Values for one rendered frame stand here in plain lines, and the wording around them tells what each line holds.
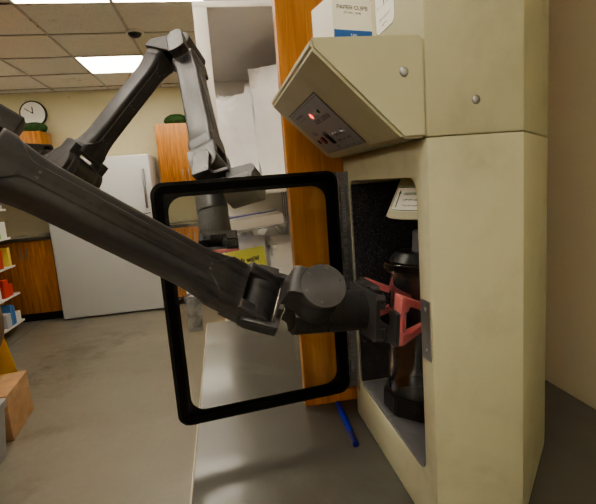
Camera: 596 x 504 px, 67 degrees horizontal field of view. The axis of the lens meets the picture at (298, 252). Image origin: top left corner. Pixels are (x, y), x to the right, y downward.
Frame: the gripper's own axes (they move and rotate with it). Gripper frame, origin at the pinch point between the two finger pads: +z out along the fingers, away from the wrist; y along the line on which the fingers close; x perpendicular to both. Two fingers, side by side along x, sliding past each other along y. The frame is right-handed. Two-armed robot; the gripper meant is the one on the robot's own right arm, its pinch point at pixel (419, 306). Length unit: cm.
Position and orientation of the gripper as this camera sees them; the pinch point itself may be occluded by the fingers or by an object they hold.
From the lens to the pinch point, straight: 69.1
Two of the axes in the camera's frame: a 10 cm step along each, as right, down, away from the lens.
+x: -0.1, 9.9, 1.4
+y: -2.3, -1.4, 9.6
